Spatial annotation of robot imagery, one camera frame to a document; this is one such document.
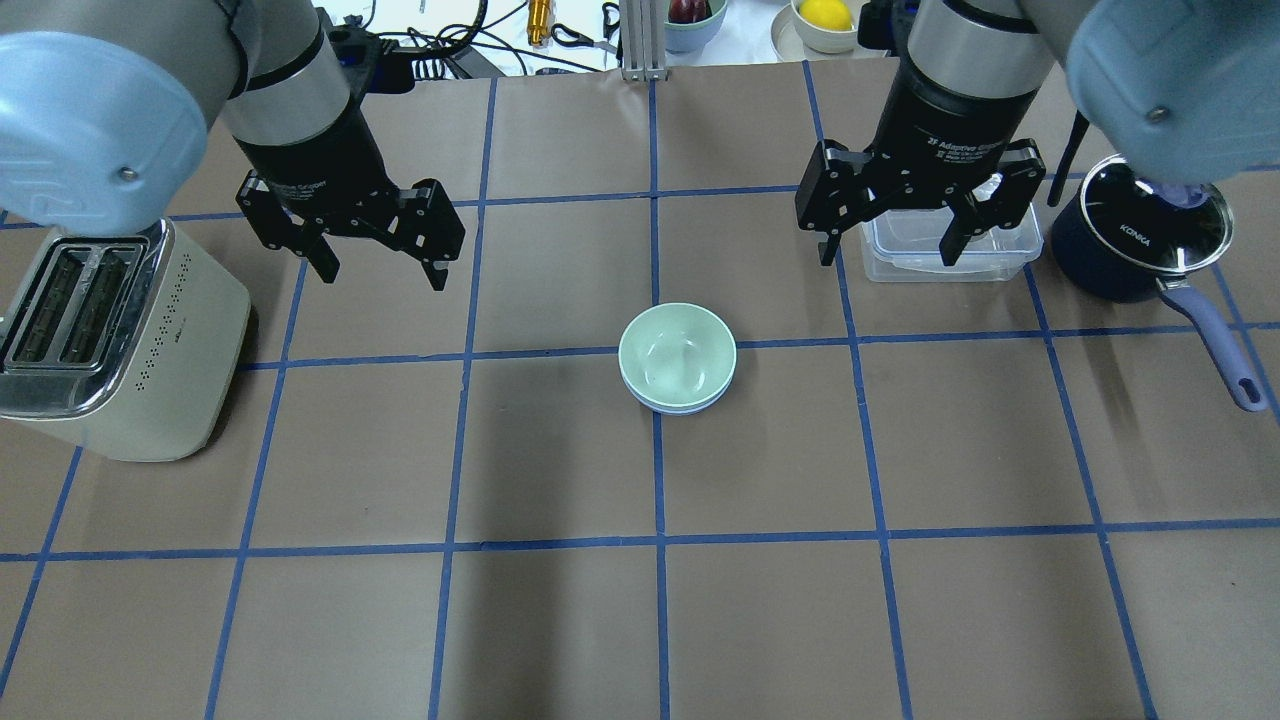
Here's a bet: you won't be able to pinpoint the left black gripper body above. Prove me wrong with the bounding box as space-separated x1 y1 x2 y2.
237 100 466 261

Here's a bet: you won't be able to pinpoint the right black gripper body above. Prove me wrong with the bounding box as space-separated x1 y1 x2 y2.
795 60 1044 233

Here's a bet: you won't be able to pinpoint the green bowl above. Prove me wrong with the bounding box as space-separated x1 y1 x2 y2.
617 302 739 384

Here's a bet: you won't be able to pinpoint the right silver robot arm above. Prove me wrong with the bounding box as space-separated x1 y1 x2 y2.
795 1 1279 266

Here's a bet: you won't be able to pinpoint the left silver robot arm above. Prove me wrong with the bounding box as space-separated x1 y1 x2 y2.
1 1 466 291

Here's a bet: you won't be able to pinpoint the cream bowl with lemon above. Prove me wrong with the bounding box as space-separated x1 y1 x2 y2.
771 1 864 61

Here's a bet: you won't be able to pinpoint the blue bowl with fruit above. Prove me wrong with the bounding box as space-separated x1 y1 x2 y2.
664 1 728 54

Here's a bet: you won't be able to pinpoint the clear plastic container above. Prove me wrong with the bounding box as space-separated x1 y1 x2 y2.
861 172 1044 284

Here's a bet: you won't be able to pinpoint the blue saucepan with lid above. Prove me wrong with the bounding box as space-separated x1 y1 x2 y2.
1050 154 1268 413

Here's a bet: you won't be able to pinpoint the cream silver toaster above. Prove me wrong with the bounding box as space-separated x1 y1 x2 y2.
1 218 252 462

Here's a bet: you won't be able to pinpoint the yellow screwdriver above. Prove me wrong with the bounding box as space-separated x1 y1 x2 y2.
526 0 553 47

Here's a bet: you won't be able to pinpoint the black scissors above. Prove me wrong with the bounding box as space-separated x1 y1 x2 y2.
550 23 618 53

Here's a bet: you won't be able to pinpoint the aluminium frame post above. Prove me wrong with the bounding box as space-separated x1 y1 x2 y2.
618 0 669 82

